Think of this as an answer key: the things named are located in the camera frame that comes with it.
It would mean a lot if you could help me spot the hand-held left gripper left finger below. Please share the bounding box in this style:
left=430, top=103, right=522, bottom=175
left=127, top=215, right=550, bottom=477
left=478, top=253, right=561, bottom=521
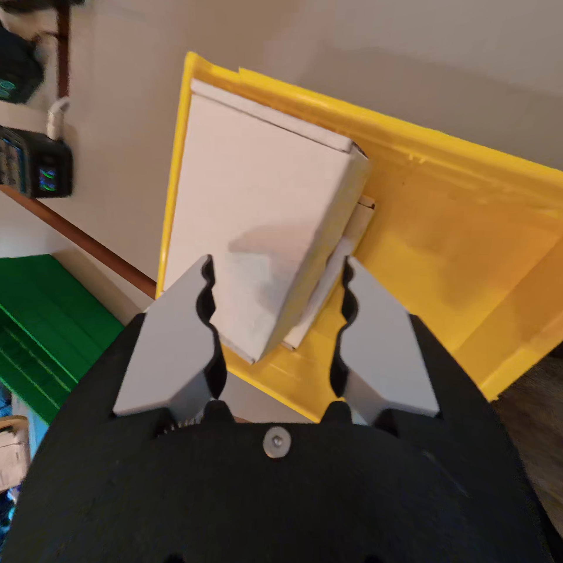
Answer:
left=111, top=254, right=228, bottom=418

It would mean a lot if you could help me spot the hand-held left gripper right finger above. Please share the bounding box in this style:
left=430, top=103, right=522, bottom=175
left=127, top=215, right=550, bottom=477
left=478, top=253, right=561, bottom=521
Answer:
left=330, top=256, right=441, bottom=426

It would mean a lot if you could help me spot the yellow storage bin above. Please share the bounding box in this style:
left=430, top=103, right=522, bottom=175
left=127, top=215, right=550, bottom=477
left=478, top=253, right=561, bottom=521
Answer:
left=155, top=50, right=563, bottom=424

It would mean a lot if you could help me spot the white mailer box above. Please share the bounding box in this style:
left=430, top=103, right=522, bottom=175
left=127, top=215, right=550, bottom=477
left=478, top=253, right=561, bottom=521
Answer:
left=281, top=196, right=377, bottom=352
left=162, top=78, right=371, bottom=366

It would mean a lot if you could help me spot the grey desk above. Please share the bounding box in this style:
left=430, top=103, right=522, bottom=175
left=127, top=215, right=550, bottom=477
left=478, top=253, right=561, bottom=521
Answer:
left=35, top=0, right=563, bottom=425

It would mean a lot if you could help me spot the green storage bin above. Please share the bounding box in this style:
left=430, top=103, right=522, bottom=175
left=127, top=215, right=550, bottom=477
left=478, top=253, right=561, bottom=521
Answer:
left=0, top=254, right=125, bottom=425

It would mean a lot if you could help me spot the black device box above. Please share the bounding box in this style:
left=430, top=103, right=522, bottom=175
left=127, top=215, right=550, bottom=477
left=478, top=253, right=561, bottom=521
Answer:
left=0, top=24, right=45, bottom=105

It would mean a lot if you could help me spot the white plug cable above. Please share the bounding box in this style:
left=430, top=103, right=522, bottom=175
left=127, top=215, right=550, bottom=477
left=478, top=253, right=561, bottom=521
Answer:
left=46, top=97, right=71, bottom=141

